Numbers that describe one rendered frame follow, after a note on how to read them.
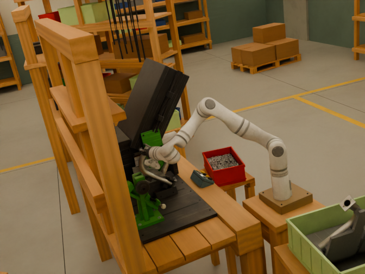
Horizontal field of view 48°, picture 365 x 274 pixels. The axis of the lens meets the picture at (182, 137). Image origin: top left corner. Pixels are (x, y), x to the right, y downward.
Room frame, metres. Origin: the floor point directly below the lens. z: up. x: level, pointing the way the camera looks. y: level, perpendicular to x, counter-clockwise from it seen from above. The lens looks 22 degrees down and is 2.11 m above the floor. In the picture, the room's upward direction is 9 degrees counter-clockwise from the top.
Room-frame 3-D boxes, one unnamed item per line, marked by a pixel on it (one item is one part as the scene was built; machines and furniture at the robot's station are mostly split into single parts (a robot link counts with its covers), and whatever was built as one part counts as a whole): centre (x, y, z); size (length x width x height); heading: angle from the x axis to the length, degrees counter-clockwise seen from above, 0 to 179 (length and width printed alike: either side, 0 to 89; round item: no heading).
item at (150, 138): (2.25, 0.19, 1.17); 0.13 x 0.12 x 0.20; 20
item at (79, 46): (2.20, 0.55, 1.89); 1.50 x 0.09 x 0.09; 20
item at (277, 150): (1.93, -0.47, 1.14); 0.09 x 0.09 x 0.17; 83
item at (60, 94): (2.21, 0.51, 1.52); 0.90 x 0.25 x 0.04; 20
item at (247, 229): (2.40, 0.01, 0.82); 1.50 x 0.14 x 0.15; 20
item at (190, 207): (2.30, 0.27, 0.89); 1.10 x 0.42 x 0.02; 20
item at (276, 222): (1.92, -0.48, 0.83); 0.32 x 0.32 x 0.04; 21
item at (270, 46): (8.47, -1.97, 0.37); 1.20 x 0.80 x 0.74; 112
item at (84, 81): (2.20, 0.55, 1.36); 1.49 x 0.09 x 0.97; 20
